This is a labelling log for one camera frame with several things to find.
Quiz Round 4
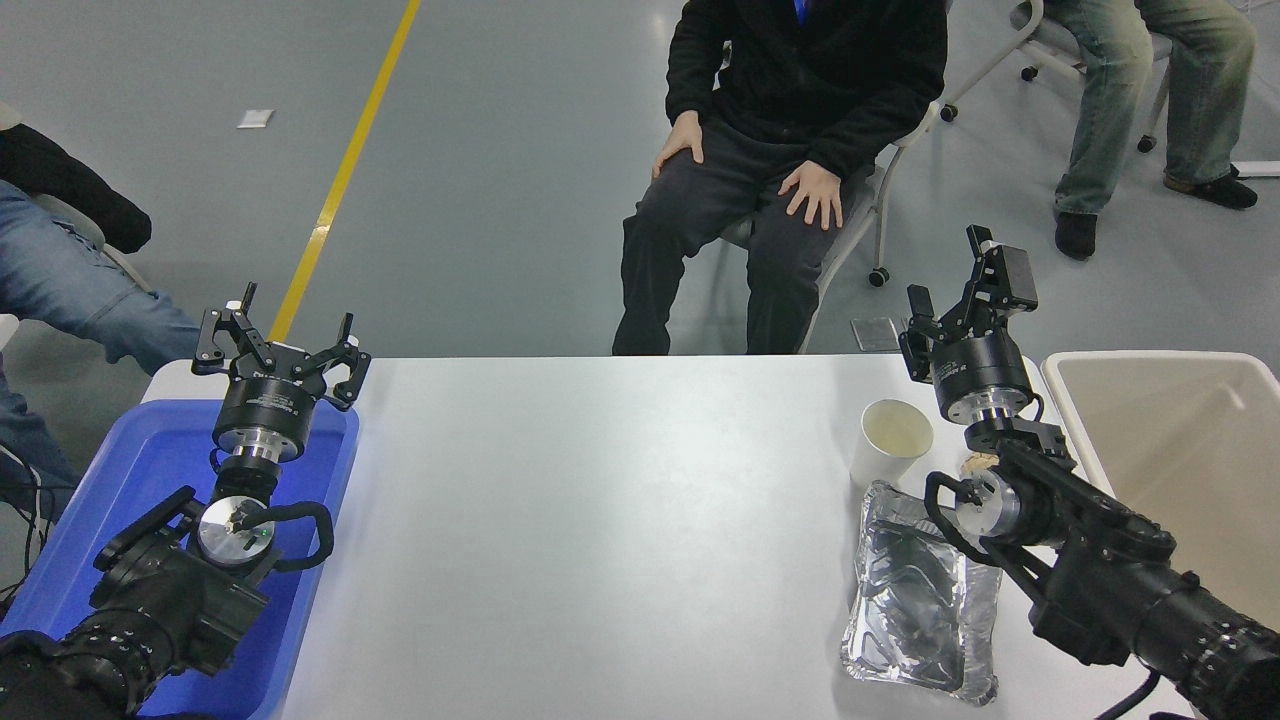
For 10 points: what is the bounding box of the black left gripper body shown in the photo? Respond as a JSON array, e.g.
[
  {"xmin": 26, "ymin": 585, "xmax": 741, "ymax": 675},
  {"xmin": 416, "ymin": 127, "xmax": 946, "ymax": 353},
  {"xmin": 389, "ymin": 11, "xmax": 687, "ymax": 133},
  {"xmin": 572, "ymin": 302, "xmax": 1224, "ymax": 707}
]
[{"xmin": 213, "ymin": 366, "xmax": 321, "ymax": 441}]

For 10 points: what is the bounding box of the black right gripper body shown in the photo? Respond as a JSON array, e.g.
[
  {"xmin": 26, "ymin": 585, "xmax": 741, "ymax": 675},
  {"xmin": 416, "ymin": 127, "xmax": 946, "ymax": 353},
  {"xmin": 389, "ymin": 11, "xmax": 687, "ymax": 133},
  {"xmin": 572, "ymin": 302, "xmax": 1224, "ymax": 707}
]
[{"xmin": 930, "ymin": 330, "xmax": 1034, "ymax": 419}]

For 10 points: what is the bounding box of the white paper cup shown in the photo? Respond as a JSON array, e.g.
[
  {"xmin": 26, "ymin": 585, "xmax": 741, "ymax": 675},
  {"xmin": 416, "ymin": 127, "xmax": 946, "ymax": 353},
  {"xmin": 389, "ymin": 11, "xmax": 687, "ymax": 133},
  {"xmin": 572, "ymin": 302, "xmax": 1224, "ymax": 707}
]
[{"xmin": 850, "ymin": 398, "xmax": 935, "ymax": 491}]

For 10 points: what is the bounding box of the person's left hand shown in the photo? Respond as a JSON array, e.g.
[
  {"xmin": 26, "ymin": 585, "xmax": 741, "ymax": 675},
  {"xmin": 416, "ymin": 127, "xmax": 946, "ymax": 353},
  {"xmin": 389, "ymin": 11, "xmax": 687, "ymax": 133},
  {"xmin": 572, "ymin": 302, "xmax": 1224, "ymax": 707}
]
[{"xmin": 778, "ymin": 160, "xmax": 847, "ymax": 232}]

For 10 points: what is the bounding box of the person's right hand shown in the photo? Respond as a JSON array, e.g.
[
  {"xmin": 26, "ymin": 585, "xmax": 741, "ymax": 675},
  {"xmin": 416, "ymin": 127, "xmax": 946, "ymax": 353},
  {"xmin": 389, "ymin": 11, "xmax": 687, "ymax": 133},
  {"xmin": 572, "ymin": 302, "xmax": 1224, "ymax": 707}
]
[{"xmin": 652, "ymin": 110, "xmax": 706, "ymax": 182}]

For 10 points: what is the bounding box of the blue plastic tray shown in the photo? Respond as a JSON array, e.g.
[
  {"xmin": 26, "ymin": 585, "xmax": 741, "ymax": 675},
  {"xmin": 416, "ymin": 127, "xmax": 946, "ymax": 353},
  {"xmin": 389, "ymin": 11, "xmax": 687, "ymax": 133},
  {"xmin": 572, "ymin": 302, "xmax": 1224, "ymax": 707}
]
[{"xmin": 0, "ymin": 398, "xmax": 361, "ymax": 720}]

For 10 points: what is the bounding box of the large pale plastic bin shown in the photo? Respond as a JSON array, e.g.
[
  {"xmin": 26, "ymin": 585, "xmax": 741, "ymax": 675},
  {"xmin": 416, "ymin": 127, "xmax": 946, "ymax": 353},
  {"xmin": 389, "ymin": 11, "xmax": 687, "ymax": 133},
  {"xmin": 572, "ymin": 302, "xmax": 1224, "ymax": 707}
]
[{"xmin": 1040, "ymin": 350, "xmax": 1280, "ymax": 633}]

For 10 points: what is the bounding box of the crumpled foil tray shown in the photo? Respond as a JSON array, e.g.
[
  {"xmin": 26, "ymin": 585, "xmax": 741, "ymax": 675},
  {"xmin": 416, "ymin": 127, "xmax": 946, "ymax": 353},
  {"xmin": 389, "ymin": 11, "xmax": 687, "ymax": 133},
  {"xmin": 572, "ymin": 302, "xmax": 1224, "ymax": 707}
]
[{"xmin": 840, "ymin": 480, "xmax": 1004, "ymax": 708}]

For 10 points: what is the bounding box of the black floor cable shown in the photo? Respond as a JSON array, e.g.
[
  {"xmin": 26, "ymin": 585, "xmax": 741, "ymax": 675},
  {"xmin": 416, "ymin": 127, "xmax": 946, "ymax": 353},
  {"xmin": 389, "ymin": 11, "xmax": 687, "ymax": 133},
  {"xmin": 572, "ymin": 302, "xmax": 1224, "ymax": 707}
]
[{"xmin": 0, "ymin": 445, "xmax": 51, "ymax": 601}]

